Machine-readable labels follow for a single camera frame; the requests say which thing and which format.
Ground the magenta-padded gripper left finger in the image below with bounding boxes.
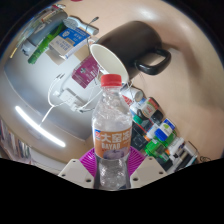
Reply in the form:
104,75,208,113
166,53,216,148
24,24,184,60
58,147,100,190

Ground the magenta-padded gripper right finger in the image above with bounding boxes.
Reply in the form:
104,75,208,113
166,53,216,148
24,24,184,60
127,146,169,190

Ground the clear red-capped water bottle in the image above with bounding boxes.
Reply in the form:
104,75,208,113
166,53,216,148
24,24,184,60
91,73,134,191

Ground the green lidded plastic tub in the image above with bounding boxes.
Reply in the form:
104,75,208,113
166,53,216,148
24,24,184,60
144,138,167,158

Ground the small blue and white box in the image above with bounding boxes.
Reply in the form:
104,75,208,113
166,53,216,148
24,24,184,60
154,118,177,141

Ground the magenta drink carton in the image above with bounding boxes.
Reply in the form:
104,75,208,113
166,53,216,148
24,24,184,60
71,54,101,89

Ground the black mug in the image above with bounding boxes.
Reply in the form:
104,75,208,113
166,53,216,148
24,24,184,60
89,20,172,83

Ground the blue and white carton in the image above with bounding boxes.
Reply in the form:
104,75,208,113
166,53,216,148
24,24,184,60
49,27,92,60

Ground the grey drink bottle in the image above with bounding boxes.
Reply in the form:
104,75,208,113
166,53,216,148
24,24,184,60
21,6,68,48

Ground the white lamp cable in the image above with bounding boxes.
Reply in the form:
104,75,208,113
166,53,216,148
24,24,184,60
39,72,101,127

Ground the white wall power socket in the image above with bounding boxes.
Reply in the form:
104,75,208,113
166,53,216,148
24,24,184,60
54,87,84,113

